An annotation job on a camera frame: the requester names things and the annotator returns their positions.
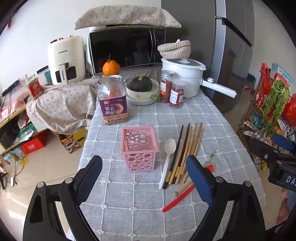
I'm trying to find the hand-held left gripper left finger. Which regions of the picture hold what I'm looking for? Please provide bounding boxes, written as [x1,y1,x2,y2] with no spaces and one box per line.
[23,155,103,241]

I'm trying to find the colourful printed carton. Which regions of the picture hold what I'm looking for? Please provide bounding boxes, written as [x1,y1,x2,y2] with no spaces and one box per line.
[60,128,88,153]

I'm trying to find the blue and white box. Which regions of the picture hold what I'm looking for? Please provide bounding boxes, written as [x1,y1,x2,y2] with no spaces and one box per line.
[270,62,294,88]

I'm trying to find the orange citrus fruit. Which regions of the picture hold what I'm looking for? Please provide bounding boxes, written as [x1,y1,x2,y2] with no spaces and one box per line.
[102,54,121,76]

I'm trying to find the black chopstick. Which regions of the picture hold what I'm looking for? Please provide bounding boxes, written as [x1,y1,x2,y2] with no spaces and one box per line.
[162,125,184,190]

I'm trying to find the red plastic bag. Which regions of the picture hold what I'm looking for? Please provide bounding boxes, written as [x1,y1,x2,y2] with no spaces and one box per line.
[254,62,272,107]
[282,94,296,127]

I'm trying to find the small jar of dried fruit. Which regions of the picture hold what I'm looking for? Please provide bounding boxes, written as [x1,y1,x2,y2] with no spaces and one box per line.
[169,80,186,108]

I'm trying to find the red plastic spoon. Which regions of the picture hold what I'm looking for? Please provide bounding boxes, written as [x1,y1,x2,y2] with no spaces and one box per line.
[162,164,214,213]

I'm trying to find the white plastic spoon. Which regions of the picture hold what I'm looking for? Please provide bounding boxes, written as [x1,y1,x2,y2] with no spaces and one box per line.
[159,138,176,189]

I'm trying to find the grey refrigerator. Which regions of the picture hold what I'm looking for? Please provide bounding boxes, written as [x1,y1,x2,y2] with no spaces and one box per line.
[161,0,255,114]

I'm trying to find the pile of light wooden chopsticks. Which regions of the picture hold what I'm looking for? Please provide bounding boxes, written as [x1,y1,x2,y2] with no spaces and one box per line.
[172,122,204,186]

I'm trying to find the dark green pumpkin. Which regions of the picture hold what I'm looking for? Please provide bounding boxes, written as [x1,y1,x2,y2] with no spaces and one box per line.
[129,76,152,92]

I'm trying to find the small jar of red berries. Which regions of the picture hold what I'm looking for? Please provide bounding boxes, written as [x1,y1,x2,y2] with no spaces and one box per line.
[159,70,174,103]

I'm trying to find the red patterned packet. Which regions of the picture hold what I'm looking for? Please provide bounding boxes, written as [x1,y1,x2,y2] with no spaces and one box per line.
[28,77,43,100]

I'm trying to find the cream air fryer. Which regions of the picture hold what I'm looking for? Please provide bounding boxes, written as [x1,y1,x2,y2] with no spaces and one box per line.
[47,35,86,85]

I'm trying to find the black wire rack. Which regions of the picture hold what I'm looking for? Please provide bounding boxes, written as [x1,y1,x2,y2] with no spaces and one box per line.
[236,65,296,172]

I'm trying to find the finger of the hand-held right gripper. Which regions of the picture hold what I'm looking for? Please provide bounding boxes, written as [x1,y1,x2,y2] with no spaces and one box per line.
[272,134,295,152]
[249,138,296,163]

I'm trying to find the cream ceramic bowl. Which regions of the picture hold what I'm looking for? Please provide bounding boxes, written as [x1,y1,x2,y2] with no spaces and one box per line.
[126,77,160,100]

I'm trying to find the red cardboard box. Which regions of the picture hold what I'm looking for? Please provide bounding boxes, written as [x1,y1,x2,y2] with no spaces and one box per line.
[21,137,48,154]

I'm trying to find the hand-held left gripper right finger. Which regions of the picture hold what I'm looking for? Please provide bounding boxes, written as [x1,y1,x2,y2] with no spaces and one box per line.
[186,155,278,241]

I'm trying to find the clear jar with purple label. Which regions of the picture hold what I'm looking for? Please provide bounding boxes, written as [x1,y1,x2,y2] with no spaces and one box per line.
[96,75,128,126]

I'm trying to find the person's right hand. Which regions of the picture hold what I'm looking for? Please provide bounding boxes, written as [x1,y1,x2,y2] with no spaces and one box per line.
[279,189,290,224]

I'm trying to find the woven lidded basket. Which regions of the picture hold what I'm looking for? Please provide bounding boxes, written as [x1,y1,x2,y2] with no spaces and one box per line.
[158,39,192,59]

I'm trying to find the pink perforated utensil basket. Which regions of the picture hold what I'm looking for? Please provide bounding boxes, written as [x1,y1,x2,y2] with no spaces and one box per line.
[121,126,160,172]

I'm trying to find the paper-wrapped disposable chopsticks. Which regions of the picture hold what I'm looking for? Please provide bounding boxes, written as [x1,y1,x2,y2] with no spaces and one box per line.
[173,152,219,196]

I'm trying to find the black microwave oven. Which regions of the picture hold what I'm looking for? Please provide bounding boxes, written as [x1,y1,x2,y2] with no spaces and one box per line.
[88,26,166,76]

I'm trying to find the bunch of green vegetables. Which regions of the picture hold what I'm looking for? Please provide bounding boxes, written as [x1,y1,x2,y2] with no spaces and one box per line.
[262,80,290,137]

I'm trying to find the cream ceramic plate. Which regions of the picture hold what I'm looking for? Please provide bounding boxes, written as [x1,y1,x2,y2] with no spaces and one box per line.
[126,93,158,106]

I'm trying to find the white electric pot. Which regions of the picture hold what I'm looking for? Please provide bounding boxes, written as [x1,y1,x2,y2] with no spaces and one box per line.
[161,57,237,99]

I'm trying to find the wooden shelf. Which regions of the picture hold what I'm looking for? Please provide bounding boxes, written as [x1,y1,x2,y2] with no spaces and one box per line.
[0,100,60,158]

